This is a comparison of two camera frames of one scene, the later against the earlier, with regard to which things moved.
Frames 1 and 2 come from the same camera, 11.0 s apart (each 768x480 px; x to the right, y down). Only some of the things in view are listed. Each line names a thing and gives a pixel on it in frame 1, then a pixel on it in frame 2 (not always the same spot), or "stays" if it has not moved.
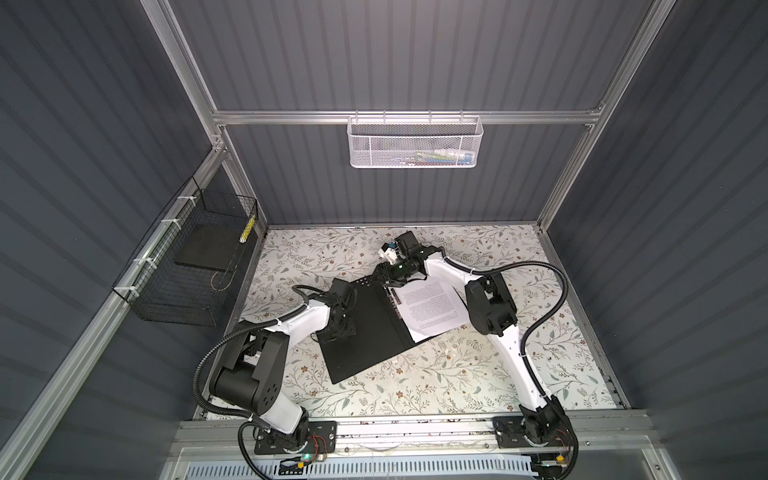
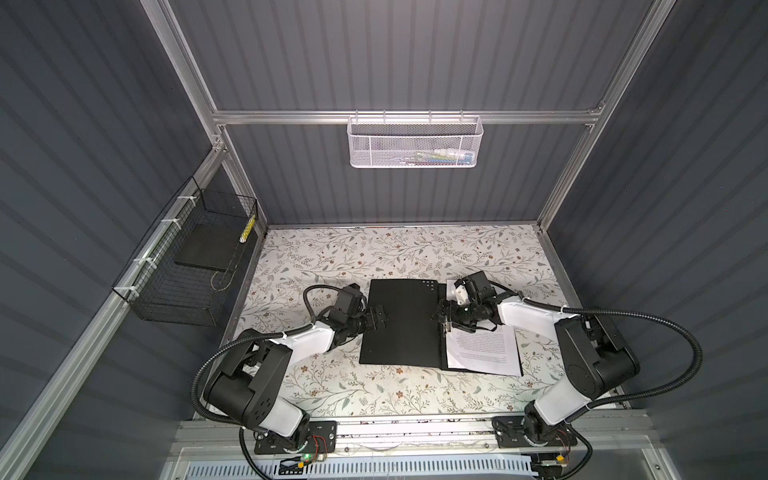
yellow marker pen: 247,229 stays
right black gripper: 387,267 to 451,317
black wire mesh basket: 190,270 stays
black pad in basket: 211,246 stays
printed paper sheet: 430,307 to 486,351
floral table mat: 469,371 stays
